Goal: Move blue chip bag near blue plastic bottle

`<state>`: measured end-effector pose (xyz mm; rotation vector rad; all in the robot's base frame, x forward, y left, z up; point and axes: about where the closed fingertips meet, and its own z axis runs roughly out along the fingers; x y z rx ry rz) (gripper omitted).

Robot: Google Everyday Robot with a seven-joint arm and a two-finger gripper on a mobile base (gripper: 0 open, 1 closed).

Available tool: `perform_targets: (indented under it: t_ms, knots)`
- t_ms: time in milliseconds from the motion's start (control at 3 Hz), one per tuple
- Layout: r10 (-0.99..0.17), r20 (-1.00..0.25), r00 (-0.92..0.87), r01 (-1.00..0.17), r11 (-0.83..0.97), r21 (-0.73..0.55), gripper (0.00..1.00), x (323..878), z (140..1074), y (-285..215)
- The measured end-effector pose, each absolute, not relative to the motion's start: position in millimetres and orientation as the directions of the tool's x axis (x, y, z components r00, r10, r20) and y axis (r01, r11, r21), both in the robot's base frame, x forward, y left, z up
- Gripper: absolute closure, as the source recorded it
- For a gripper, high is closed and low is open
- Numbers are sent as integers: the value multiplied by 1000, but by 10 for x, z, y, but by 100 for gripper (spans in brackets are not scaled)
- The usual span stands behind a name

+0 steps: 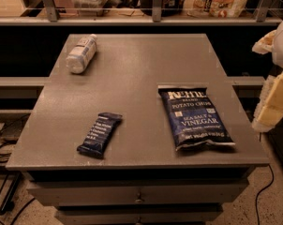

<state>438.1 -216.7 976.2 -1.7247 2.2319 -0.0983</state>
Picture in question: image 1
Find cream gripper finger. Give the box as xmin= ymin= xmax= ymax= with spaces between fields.
xmin=252 ymin=30 xmax=276 ymax=54
xmin=252 ymin=72 xmax=283 ymax=132

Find black cables on left floor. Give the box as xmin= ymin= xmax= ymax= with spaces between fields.
xmin=0 ymin=114 xmax=37 ymax=225

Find round drawer knob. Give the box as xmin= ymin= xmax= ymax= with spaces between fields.
xmin=134 ymin=197 xmax=143 ymax=204

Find blue Kettle chip bag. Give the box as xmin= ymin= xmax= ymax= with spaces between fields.
xmin=158 ymin=86 xmax=234 ymax=151

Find grey drawer cabinet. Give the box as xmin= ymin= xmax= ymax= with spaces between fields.
xmin=7 ymin=34 xmax=268 ymax=225

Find grey metal shelf rail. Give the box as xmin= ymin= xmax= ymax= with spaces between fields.
xmin=0 ymin=0 xmax=283 ymax=26

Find black power adapter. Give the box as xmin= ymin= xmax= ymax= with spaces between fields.
xmin=0 ymin=120 xmax=24 ymax=143

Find black cable on right floor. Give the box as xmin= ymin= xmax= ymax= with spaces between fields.
xmin=254 ymin=164 xmax=275 ymax=225

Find colourful snack bag on shelf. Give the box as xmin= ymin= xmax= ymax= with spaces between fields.
xmin=185 ymin=0 xmax=247 ymax=18

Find blue plastic water bottle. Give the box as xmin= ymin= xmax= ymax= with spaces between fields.
xmin=66 ymin=34 xmax=97 ymax=74

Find clear plastic container on shelf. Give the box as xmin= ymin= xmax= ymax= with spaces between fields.
xmin=71 ymin=0 xmax=108 ymax=16

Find dark blue snack bar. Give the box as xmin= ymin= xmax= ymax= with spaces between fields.
xmin=77 ymin=112 xmax=122 ymax=158

